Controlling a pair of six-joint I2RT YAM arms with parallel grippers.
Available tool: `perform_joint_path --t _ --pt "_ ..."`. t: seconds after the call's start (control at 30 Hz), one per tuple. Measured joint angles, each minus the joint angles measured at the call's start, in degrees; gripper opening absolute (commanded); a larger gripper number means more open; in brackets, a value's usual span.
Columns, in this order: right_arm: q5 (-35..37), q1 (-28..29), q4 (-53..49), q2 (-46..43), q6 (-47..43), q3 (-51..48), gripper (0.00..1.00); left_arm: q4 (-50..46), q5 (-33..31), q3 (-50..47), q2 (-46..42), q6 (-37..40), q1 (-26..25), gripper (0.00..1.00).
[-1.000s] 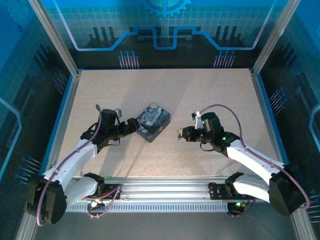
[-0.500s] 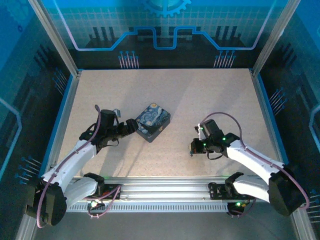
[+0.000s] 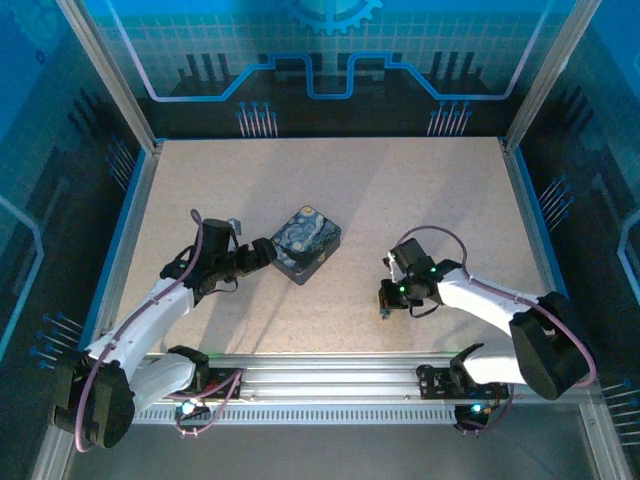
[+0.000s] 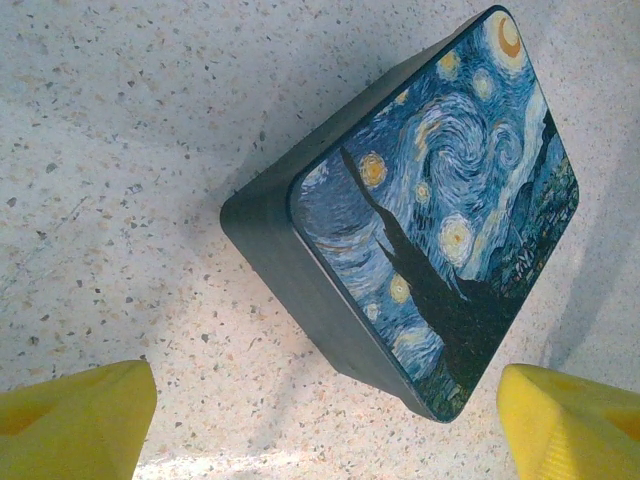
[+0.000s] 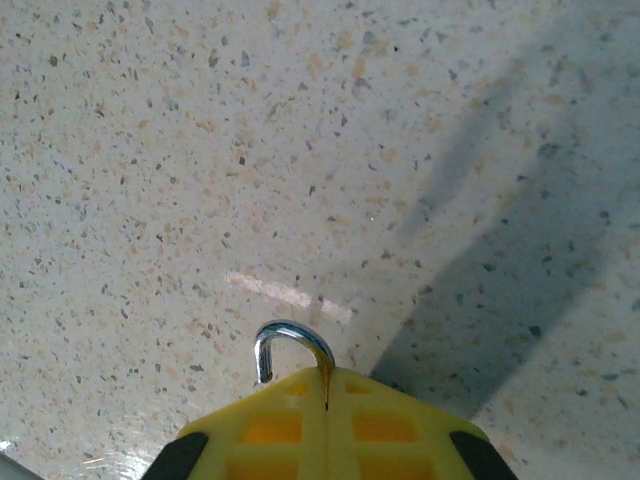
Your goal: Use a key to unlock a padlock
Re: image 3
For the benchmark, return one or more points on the small metal key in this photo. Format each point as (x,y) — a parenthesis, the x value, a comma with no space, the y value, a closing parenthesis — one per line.
(384,315)

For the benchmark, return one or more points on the starry night painted tin box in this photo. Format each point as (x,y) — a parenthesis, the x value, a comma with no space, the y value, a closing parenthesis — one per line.
(305,240)

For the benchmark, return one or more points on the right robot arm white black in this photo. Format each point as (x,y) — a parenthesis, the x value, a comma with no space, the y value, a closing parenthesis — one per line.
(480,300)

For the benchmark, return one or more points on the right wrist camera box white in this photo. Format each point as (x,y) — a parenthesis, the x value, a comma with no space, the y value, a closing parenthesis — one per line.
(392,265)

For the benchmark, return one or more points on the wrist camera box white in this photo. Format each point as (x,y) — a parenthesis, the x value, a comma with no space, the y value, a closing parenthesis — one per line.
(235,225)
(392,265)

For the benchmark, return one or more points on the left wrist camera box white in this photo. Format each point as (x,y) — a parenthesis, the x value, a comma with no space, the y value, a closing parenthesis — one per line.
(235,225)

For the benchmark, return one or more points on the aluminium table side rail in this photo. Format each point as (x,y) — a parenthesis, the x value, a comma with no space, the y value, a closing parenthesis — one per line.
(530,210)
(132,230)

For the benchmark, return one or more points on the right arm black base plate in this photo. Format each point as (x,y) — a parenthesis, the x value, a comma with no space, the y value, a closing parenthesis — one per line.
(432,382)

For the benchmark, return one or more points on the aluminium front mounting rail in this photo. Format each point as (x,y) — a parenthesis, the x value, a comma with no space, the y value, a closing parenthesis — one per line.
(325,377)

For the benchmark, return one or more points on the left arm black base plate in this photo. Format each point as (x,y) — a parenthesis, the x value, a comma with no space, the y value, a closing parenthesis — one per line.
(227,387)

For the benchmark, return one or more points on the aluminium frame post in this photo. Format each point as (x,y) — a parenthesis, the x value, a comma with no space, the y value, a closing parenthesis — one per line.
(547,75)
(107,75)

